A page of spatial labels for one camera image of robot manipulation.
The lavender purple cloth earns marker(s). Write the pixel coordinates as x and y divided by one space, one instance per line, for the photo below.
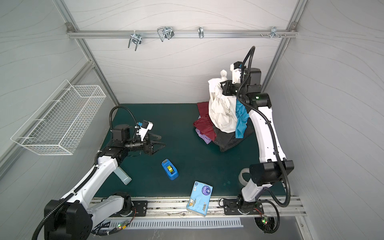
206 139

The light blue tissue pack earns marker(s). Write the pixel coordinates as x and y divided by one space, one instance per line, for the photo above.
199 199

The dark grey cloth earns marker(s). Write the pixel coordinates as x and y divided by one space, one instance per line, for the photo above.
226 141

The metal u-bolt clamp left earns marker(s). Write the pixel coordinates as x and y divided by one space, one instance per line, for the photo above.
135 40

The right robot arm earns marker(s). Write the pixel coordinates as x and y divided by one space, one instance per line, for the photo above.
271 173

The small metal hook clamp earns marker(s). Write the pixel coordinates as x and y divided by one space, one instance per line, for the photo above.
201 32

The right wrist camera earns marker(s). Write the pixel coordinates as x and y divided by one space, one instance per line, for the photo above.
236 69

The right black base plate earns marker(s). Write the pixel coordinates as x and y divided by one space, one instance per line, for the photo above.
234 207

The metal u-bolt clamp middle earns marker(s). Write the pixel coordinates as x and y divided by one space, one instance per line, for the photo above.
165 32

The blue tape dispenser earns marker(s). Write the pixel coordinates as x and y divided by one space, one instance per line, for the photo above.
170 169

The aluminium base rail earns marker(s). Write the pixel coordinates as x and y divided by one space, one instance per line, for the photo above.
167 208

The maroon cloth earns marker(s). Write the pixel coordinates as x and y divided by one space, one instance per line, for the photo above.
204 123

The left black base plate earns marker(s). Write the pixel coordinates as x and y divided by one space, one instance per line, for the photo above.
139 208

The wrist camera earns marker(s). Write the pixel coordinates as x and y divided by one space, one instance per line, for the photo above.
236 69
142 129

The white slotted cable duct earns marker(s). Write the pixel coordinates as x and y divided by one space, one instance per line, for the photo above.
189 223

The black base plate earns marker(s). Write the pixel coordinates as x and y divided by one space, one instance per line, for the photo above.
234 207
139 208

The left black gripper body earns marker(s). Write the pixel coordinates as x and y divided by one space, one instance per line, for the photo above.
135 144

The metal u-bolt clamp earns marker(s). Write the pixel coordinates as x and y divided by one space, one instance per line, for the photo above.
165 32
135 40

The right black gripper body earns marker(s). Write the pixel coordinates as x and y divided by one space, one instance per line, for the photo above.
226 88

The grey tape roll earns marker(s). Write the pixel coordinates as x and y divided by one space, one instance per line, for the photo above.
244 176

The cream white cloth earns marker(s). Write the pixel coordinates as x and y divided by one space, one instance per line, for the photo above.
222 109

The teal blue cloth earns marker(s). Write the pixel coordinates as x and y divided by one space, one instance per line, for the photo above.
242 120

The horizontal aluminium rail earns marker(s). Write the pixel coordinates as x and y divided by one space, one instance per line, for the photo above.
179 34

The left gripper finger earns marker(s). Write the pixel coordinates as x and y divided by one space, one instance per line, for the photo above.
153 137
155 147

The metal bracket clamp right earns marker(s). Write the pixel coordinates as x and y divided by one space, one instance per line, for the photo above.
273 34

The white wire basket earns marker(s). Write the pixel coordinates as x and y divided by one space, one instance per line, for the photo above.
58 125

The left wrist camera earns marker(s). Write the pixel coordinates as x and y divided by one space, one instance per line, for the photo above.
142 129

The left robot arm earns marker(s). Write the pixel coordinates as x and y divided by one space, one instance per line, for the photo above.
72 217

